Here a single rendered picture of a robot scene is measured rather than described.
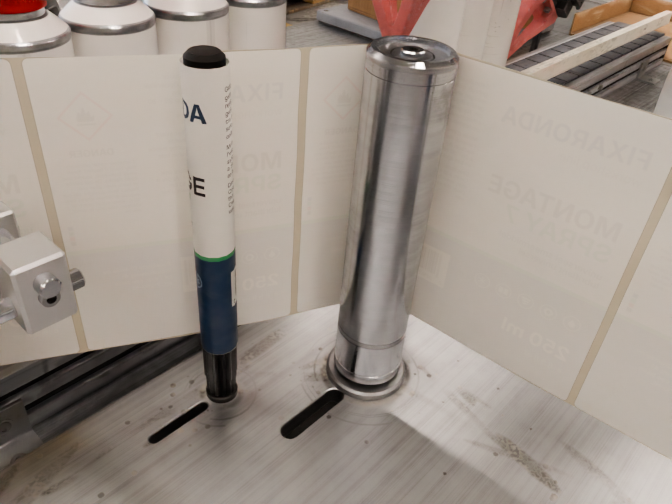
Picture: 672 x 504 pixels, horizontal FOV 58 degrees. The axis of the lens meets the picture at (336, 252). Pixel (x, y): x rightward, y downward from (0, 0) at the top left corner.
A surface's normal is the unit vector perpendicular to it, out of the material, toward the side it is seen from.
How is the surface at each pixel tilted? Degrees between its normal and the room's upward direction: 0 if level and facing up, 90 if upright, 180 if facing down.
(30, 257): 0
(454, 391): 0
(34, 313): 90
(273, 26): 90
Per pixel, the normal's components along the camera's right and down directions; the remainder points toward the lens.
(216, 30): 0.77, 0.42
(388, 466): 0.07, -0.81
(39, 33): 0.60, -0.27
